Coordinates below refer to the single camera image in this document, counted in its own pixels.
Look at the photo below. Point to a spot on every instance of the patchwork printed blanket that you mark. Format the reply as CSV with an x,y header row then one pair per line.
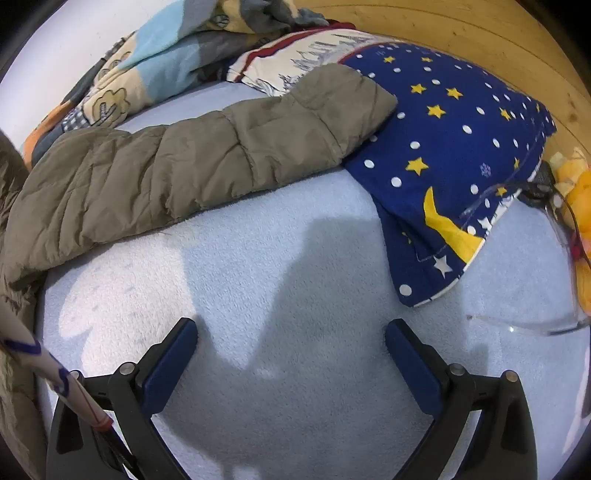
x,y
152,55

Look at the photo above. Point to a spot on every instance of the blue star print pillow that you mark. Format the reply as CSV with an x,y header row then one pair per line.
x,y
438,138

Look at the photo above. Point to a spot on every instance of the yellow plush toy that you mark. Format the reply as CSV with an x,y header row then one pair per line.
x,y
582,194

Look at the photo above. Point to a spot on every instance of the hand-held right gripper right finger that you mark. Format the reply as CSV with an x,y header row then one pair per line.
x,y
411,364

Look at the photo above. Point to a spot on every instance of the bed with blue cloud sheet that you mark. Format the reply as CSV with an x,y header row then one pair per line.
x,y
277,286

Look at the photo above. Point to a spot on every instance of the olive quilted puffer jacket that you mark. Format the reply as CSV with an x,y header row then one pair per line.
x,y
184,161

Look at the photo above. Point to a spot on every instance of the wooden headboard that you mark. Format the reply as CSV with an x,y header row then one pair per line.
x,y
508,46

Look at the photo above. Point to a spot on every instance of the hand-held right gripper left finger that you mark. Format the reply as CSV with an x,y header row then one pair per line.
x,y
168,364

